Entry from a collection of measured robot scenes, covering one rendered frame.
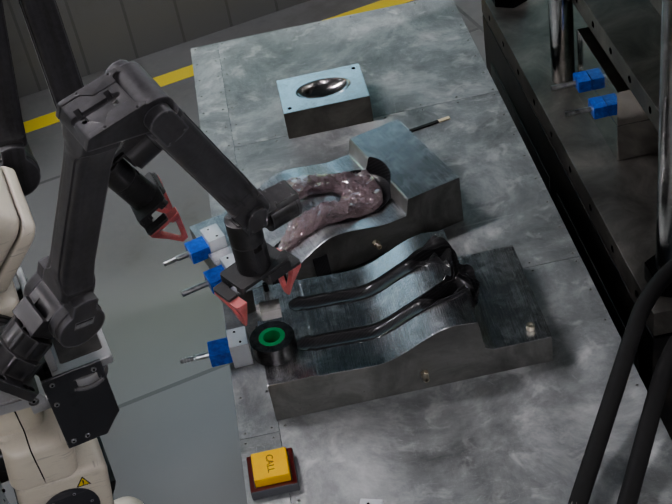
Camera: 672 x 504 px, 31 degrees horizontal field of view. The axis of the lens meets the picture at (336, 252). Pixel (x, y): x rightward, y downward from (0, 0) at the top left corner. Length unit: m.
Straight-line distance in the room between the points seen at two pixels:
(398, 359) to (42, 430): 0.62
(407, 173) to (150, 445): 1.21
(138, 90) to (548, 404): 0.94
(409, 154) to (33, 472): 0.98
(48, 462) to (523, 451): 0.80
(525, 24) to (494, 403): 1.30
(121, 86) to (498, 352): 0.89
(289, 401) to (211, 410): 1.22
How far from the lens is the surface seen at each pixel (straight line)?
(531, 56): 3.04
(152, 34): 4.94
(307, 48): 3.17
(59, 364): 2.05
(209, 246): 2.46
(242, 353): 2.26
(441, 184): 2.44
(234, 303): 2.02
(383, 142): 2.57
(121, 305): 3.76
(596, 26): 2.67
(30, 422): 2.16
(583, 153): 2.70
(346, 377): 2.12
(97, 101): 1.57
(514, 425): 2.11
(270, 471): 2.05
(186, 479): 3.21
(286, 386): 2.12
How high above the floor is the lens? 2.38
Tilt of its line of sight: 39 degrees down
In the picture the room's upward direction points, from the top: 11 degrees counter-clockwise
